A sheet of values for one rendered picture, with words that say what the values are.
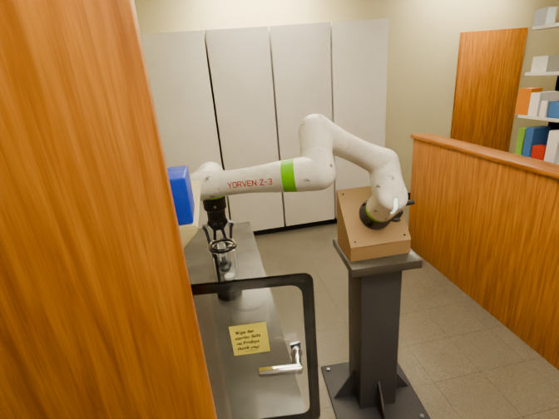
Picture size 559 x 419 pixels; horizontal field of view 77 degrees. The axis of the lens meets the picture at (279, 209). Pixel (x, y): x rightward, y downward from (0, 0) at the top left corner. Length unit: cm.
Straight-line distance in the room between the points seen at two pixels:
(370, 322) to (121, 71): 159
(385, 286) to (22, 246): 146
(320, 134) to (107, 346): 89
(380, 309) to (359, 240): 39
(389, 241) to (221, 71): 260
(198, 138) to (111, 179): 322
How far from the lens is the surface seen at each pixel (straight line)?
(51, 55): 56
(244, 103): 374
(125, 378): 75
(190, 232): 66
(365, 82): 406
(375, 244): 163
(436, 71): 500
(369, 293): 175
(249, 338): 78
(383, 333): 193
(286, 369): 77
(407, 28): 479
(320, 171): 116
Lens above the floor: 176
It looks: 21 degrees down
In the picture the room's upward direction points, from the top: 5 degrees counter-clockwise
